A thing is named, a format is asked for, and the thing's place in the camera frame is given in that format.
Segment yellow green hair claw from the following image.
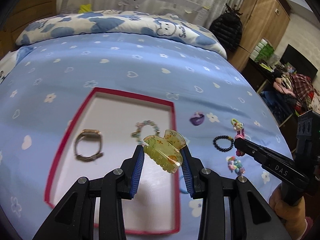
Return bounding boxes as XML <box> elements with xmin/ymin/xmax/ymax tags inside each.
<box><xmin>143</xmin><ymin>129</ymin><xmax>187</xmax><ymax>173</ymax></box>

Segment pastel beaded bracelet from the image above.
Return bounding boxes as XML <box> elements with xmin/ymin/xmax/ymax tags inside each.
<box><xmin>131</xmin><ymin>119</ymin><xmax>161</xmax><ymax>145</ymax></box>

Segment pink hair clip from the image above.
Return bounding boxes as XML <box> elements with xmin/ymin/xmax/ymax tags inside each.
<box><xmin>230</xmin><ymin>118</ymin><xmax>246</xmax><ymax>157</ymax></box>

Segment right hand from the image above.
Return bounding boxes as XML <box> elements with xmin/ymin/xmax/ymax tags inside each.
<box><xmin>268</xmin><ymin>184</ymin><xmax>313</xmax><ymax>240</ymax></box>

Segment red shallow tray box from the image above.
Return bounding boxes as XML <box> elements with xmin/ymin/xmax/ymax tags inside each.
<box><xmin>44</xmin><ymin>87</ymin><xmax>181</xmax><ymax>235</ymax></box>

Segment pile of clothes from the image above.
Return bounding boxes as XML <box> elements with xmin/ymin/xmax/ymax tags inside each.
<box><xmin>260</xmin><ymin>65</ymin><xmax>319</xmax><ymax>124</ymax></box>

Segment light blue bed sheet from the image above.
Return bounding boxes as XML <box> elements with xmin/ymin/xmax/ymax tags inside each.
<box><xmin>1</xmin><ymin>33</ymin><xmax>291</xmax><ymax>239</ymax></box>

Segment black monitor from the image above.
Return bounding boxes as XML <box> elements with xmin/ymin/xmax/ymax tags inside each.
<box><xmin>280</xmin><ymin>44</ymin><xmax>318</xmax><ymax>82</ymax></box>

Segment green tissue packs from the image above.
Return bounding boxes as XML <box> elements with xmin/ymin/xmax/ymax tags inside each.
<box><xmin>249</xmin><ymin>38</ymin><xmax>274</xmax><ymax>62</ymax></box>

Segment blue white cloud duvet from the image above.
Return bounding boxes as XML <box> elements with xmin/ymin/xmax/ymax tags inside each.
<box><xmin>15</xmin><ymin>10</ymin><xmax>227</xmax><ymax>58</ymax></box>

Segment white blue pillow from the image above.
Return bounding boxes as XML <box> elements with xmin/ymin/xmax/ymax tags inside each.
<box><xmin>0</xmin><ymin>46</ymin><xmax>35</xmax><ymax>83</ymax></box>

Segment yellow star toy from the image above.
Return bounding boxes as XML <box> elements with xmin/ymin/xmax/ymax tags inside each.
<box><xmin>78</xmin><ymin>4</ymin><xmax>92</xmax><ymax>14</ymax></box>

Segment wooden wardrobe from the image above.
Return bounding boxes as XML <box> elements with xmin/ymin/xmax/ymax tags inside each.
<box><xmin>228</xmin><ymin>0</ymin><xmax>291</xmax><ymax>72</ymax></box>

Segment wooden headboard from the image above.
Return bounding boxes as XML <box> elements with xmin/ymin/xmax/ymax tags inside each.
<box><xmin>0</xmin><ymin>0</ymin><xmax>56</xmax><ymax>57</ymax></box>

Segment black beaded bracelet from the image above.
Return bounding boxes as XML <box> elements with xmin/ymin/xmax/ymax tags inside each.
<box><xmin>213</xmin><ymin>134</ymin><xmax>235</xmax><ymax>153</ymax></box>

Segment colourful bead bracelet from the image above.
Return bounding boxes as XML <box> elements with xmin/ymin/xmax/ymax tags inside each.
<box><xmin>226</xmin><ymin>155</ymin><xmax>246</xmax><ymax>176</ymax></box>

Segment purple hair tie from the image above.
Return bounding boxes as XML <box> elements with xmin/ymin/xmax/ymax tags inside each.
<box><xmin>189</xmin><ymin>112</ymin><xmax>207</xmax><ymax>126</ymax></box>

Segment grey bed guard rail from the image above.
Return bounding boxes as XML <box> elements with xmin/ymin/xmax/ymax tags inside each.
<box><xmin>60</xmin><ymin>0</ymin><xmax>210</xmax><ymax>25</ymax></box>

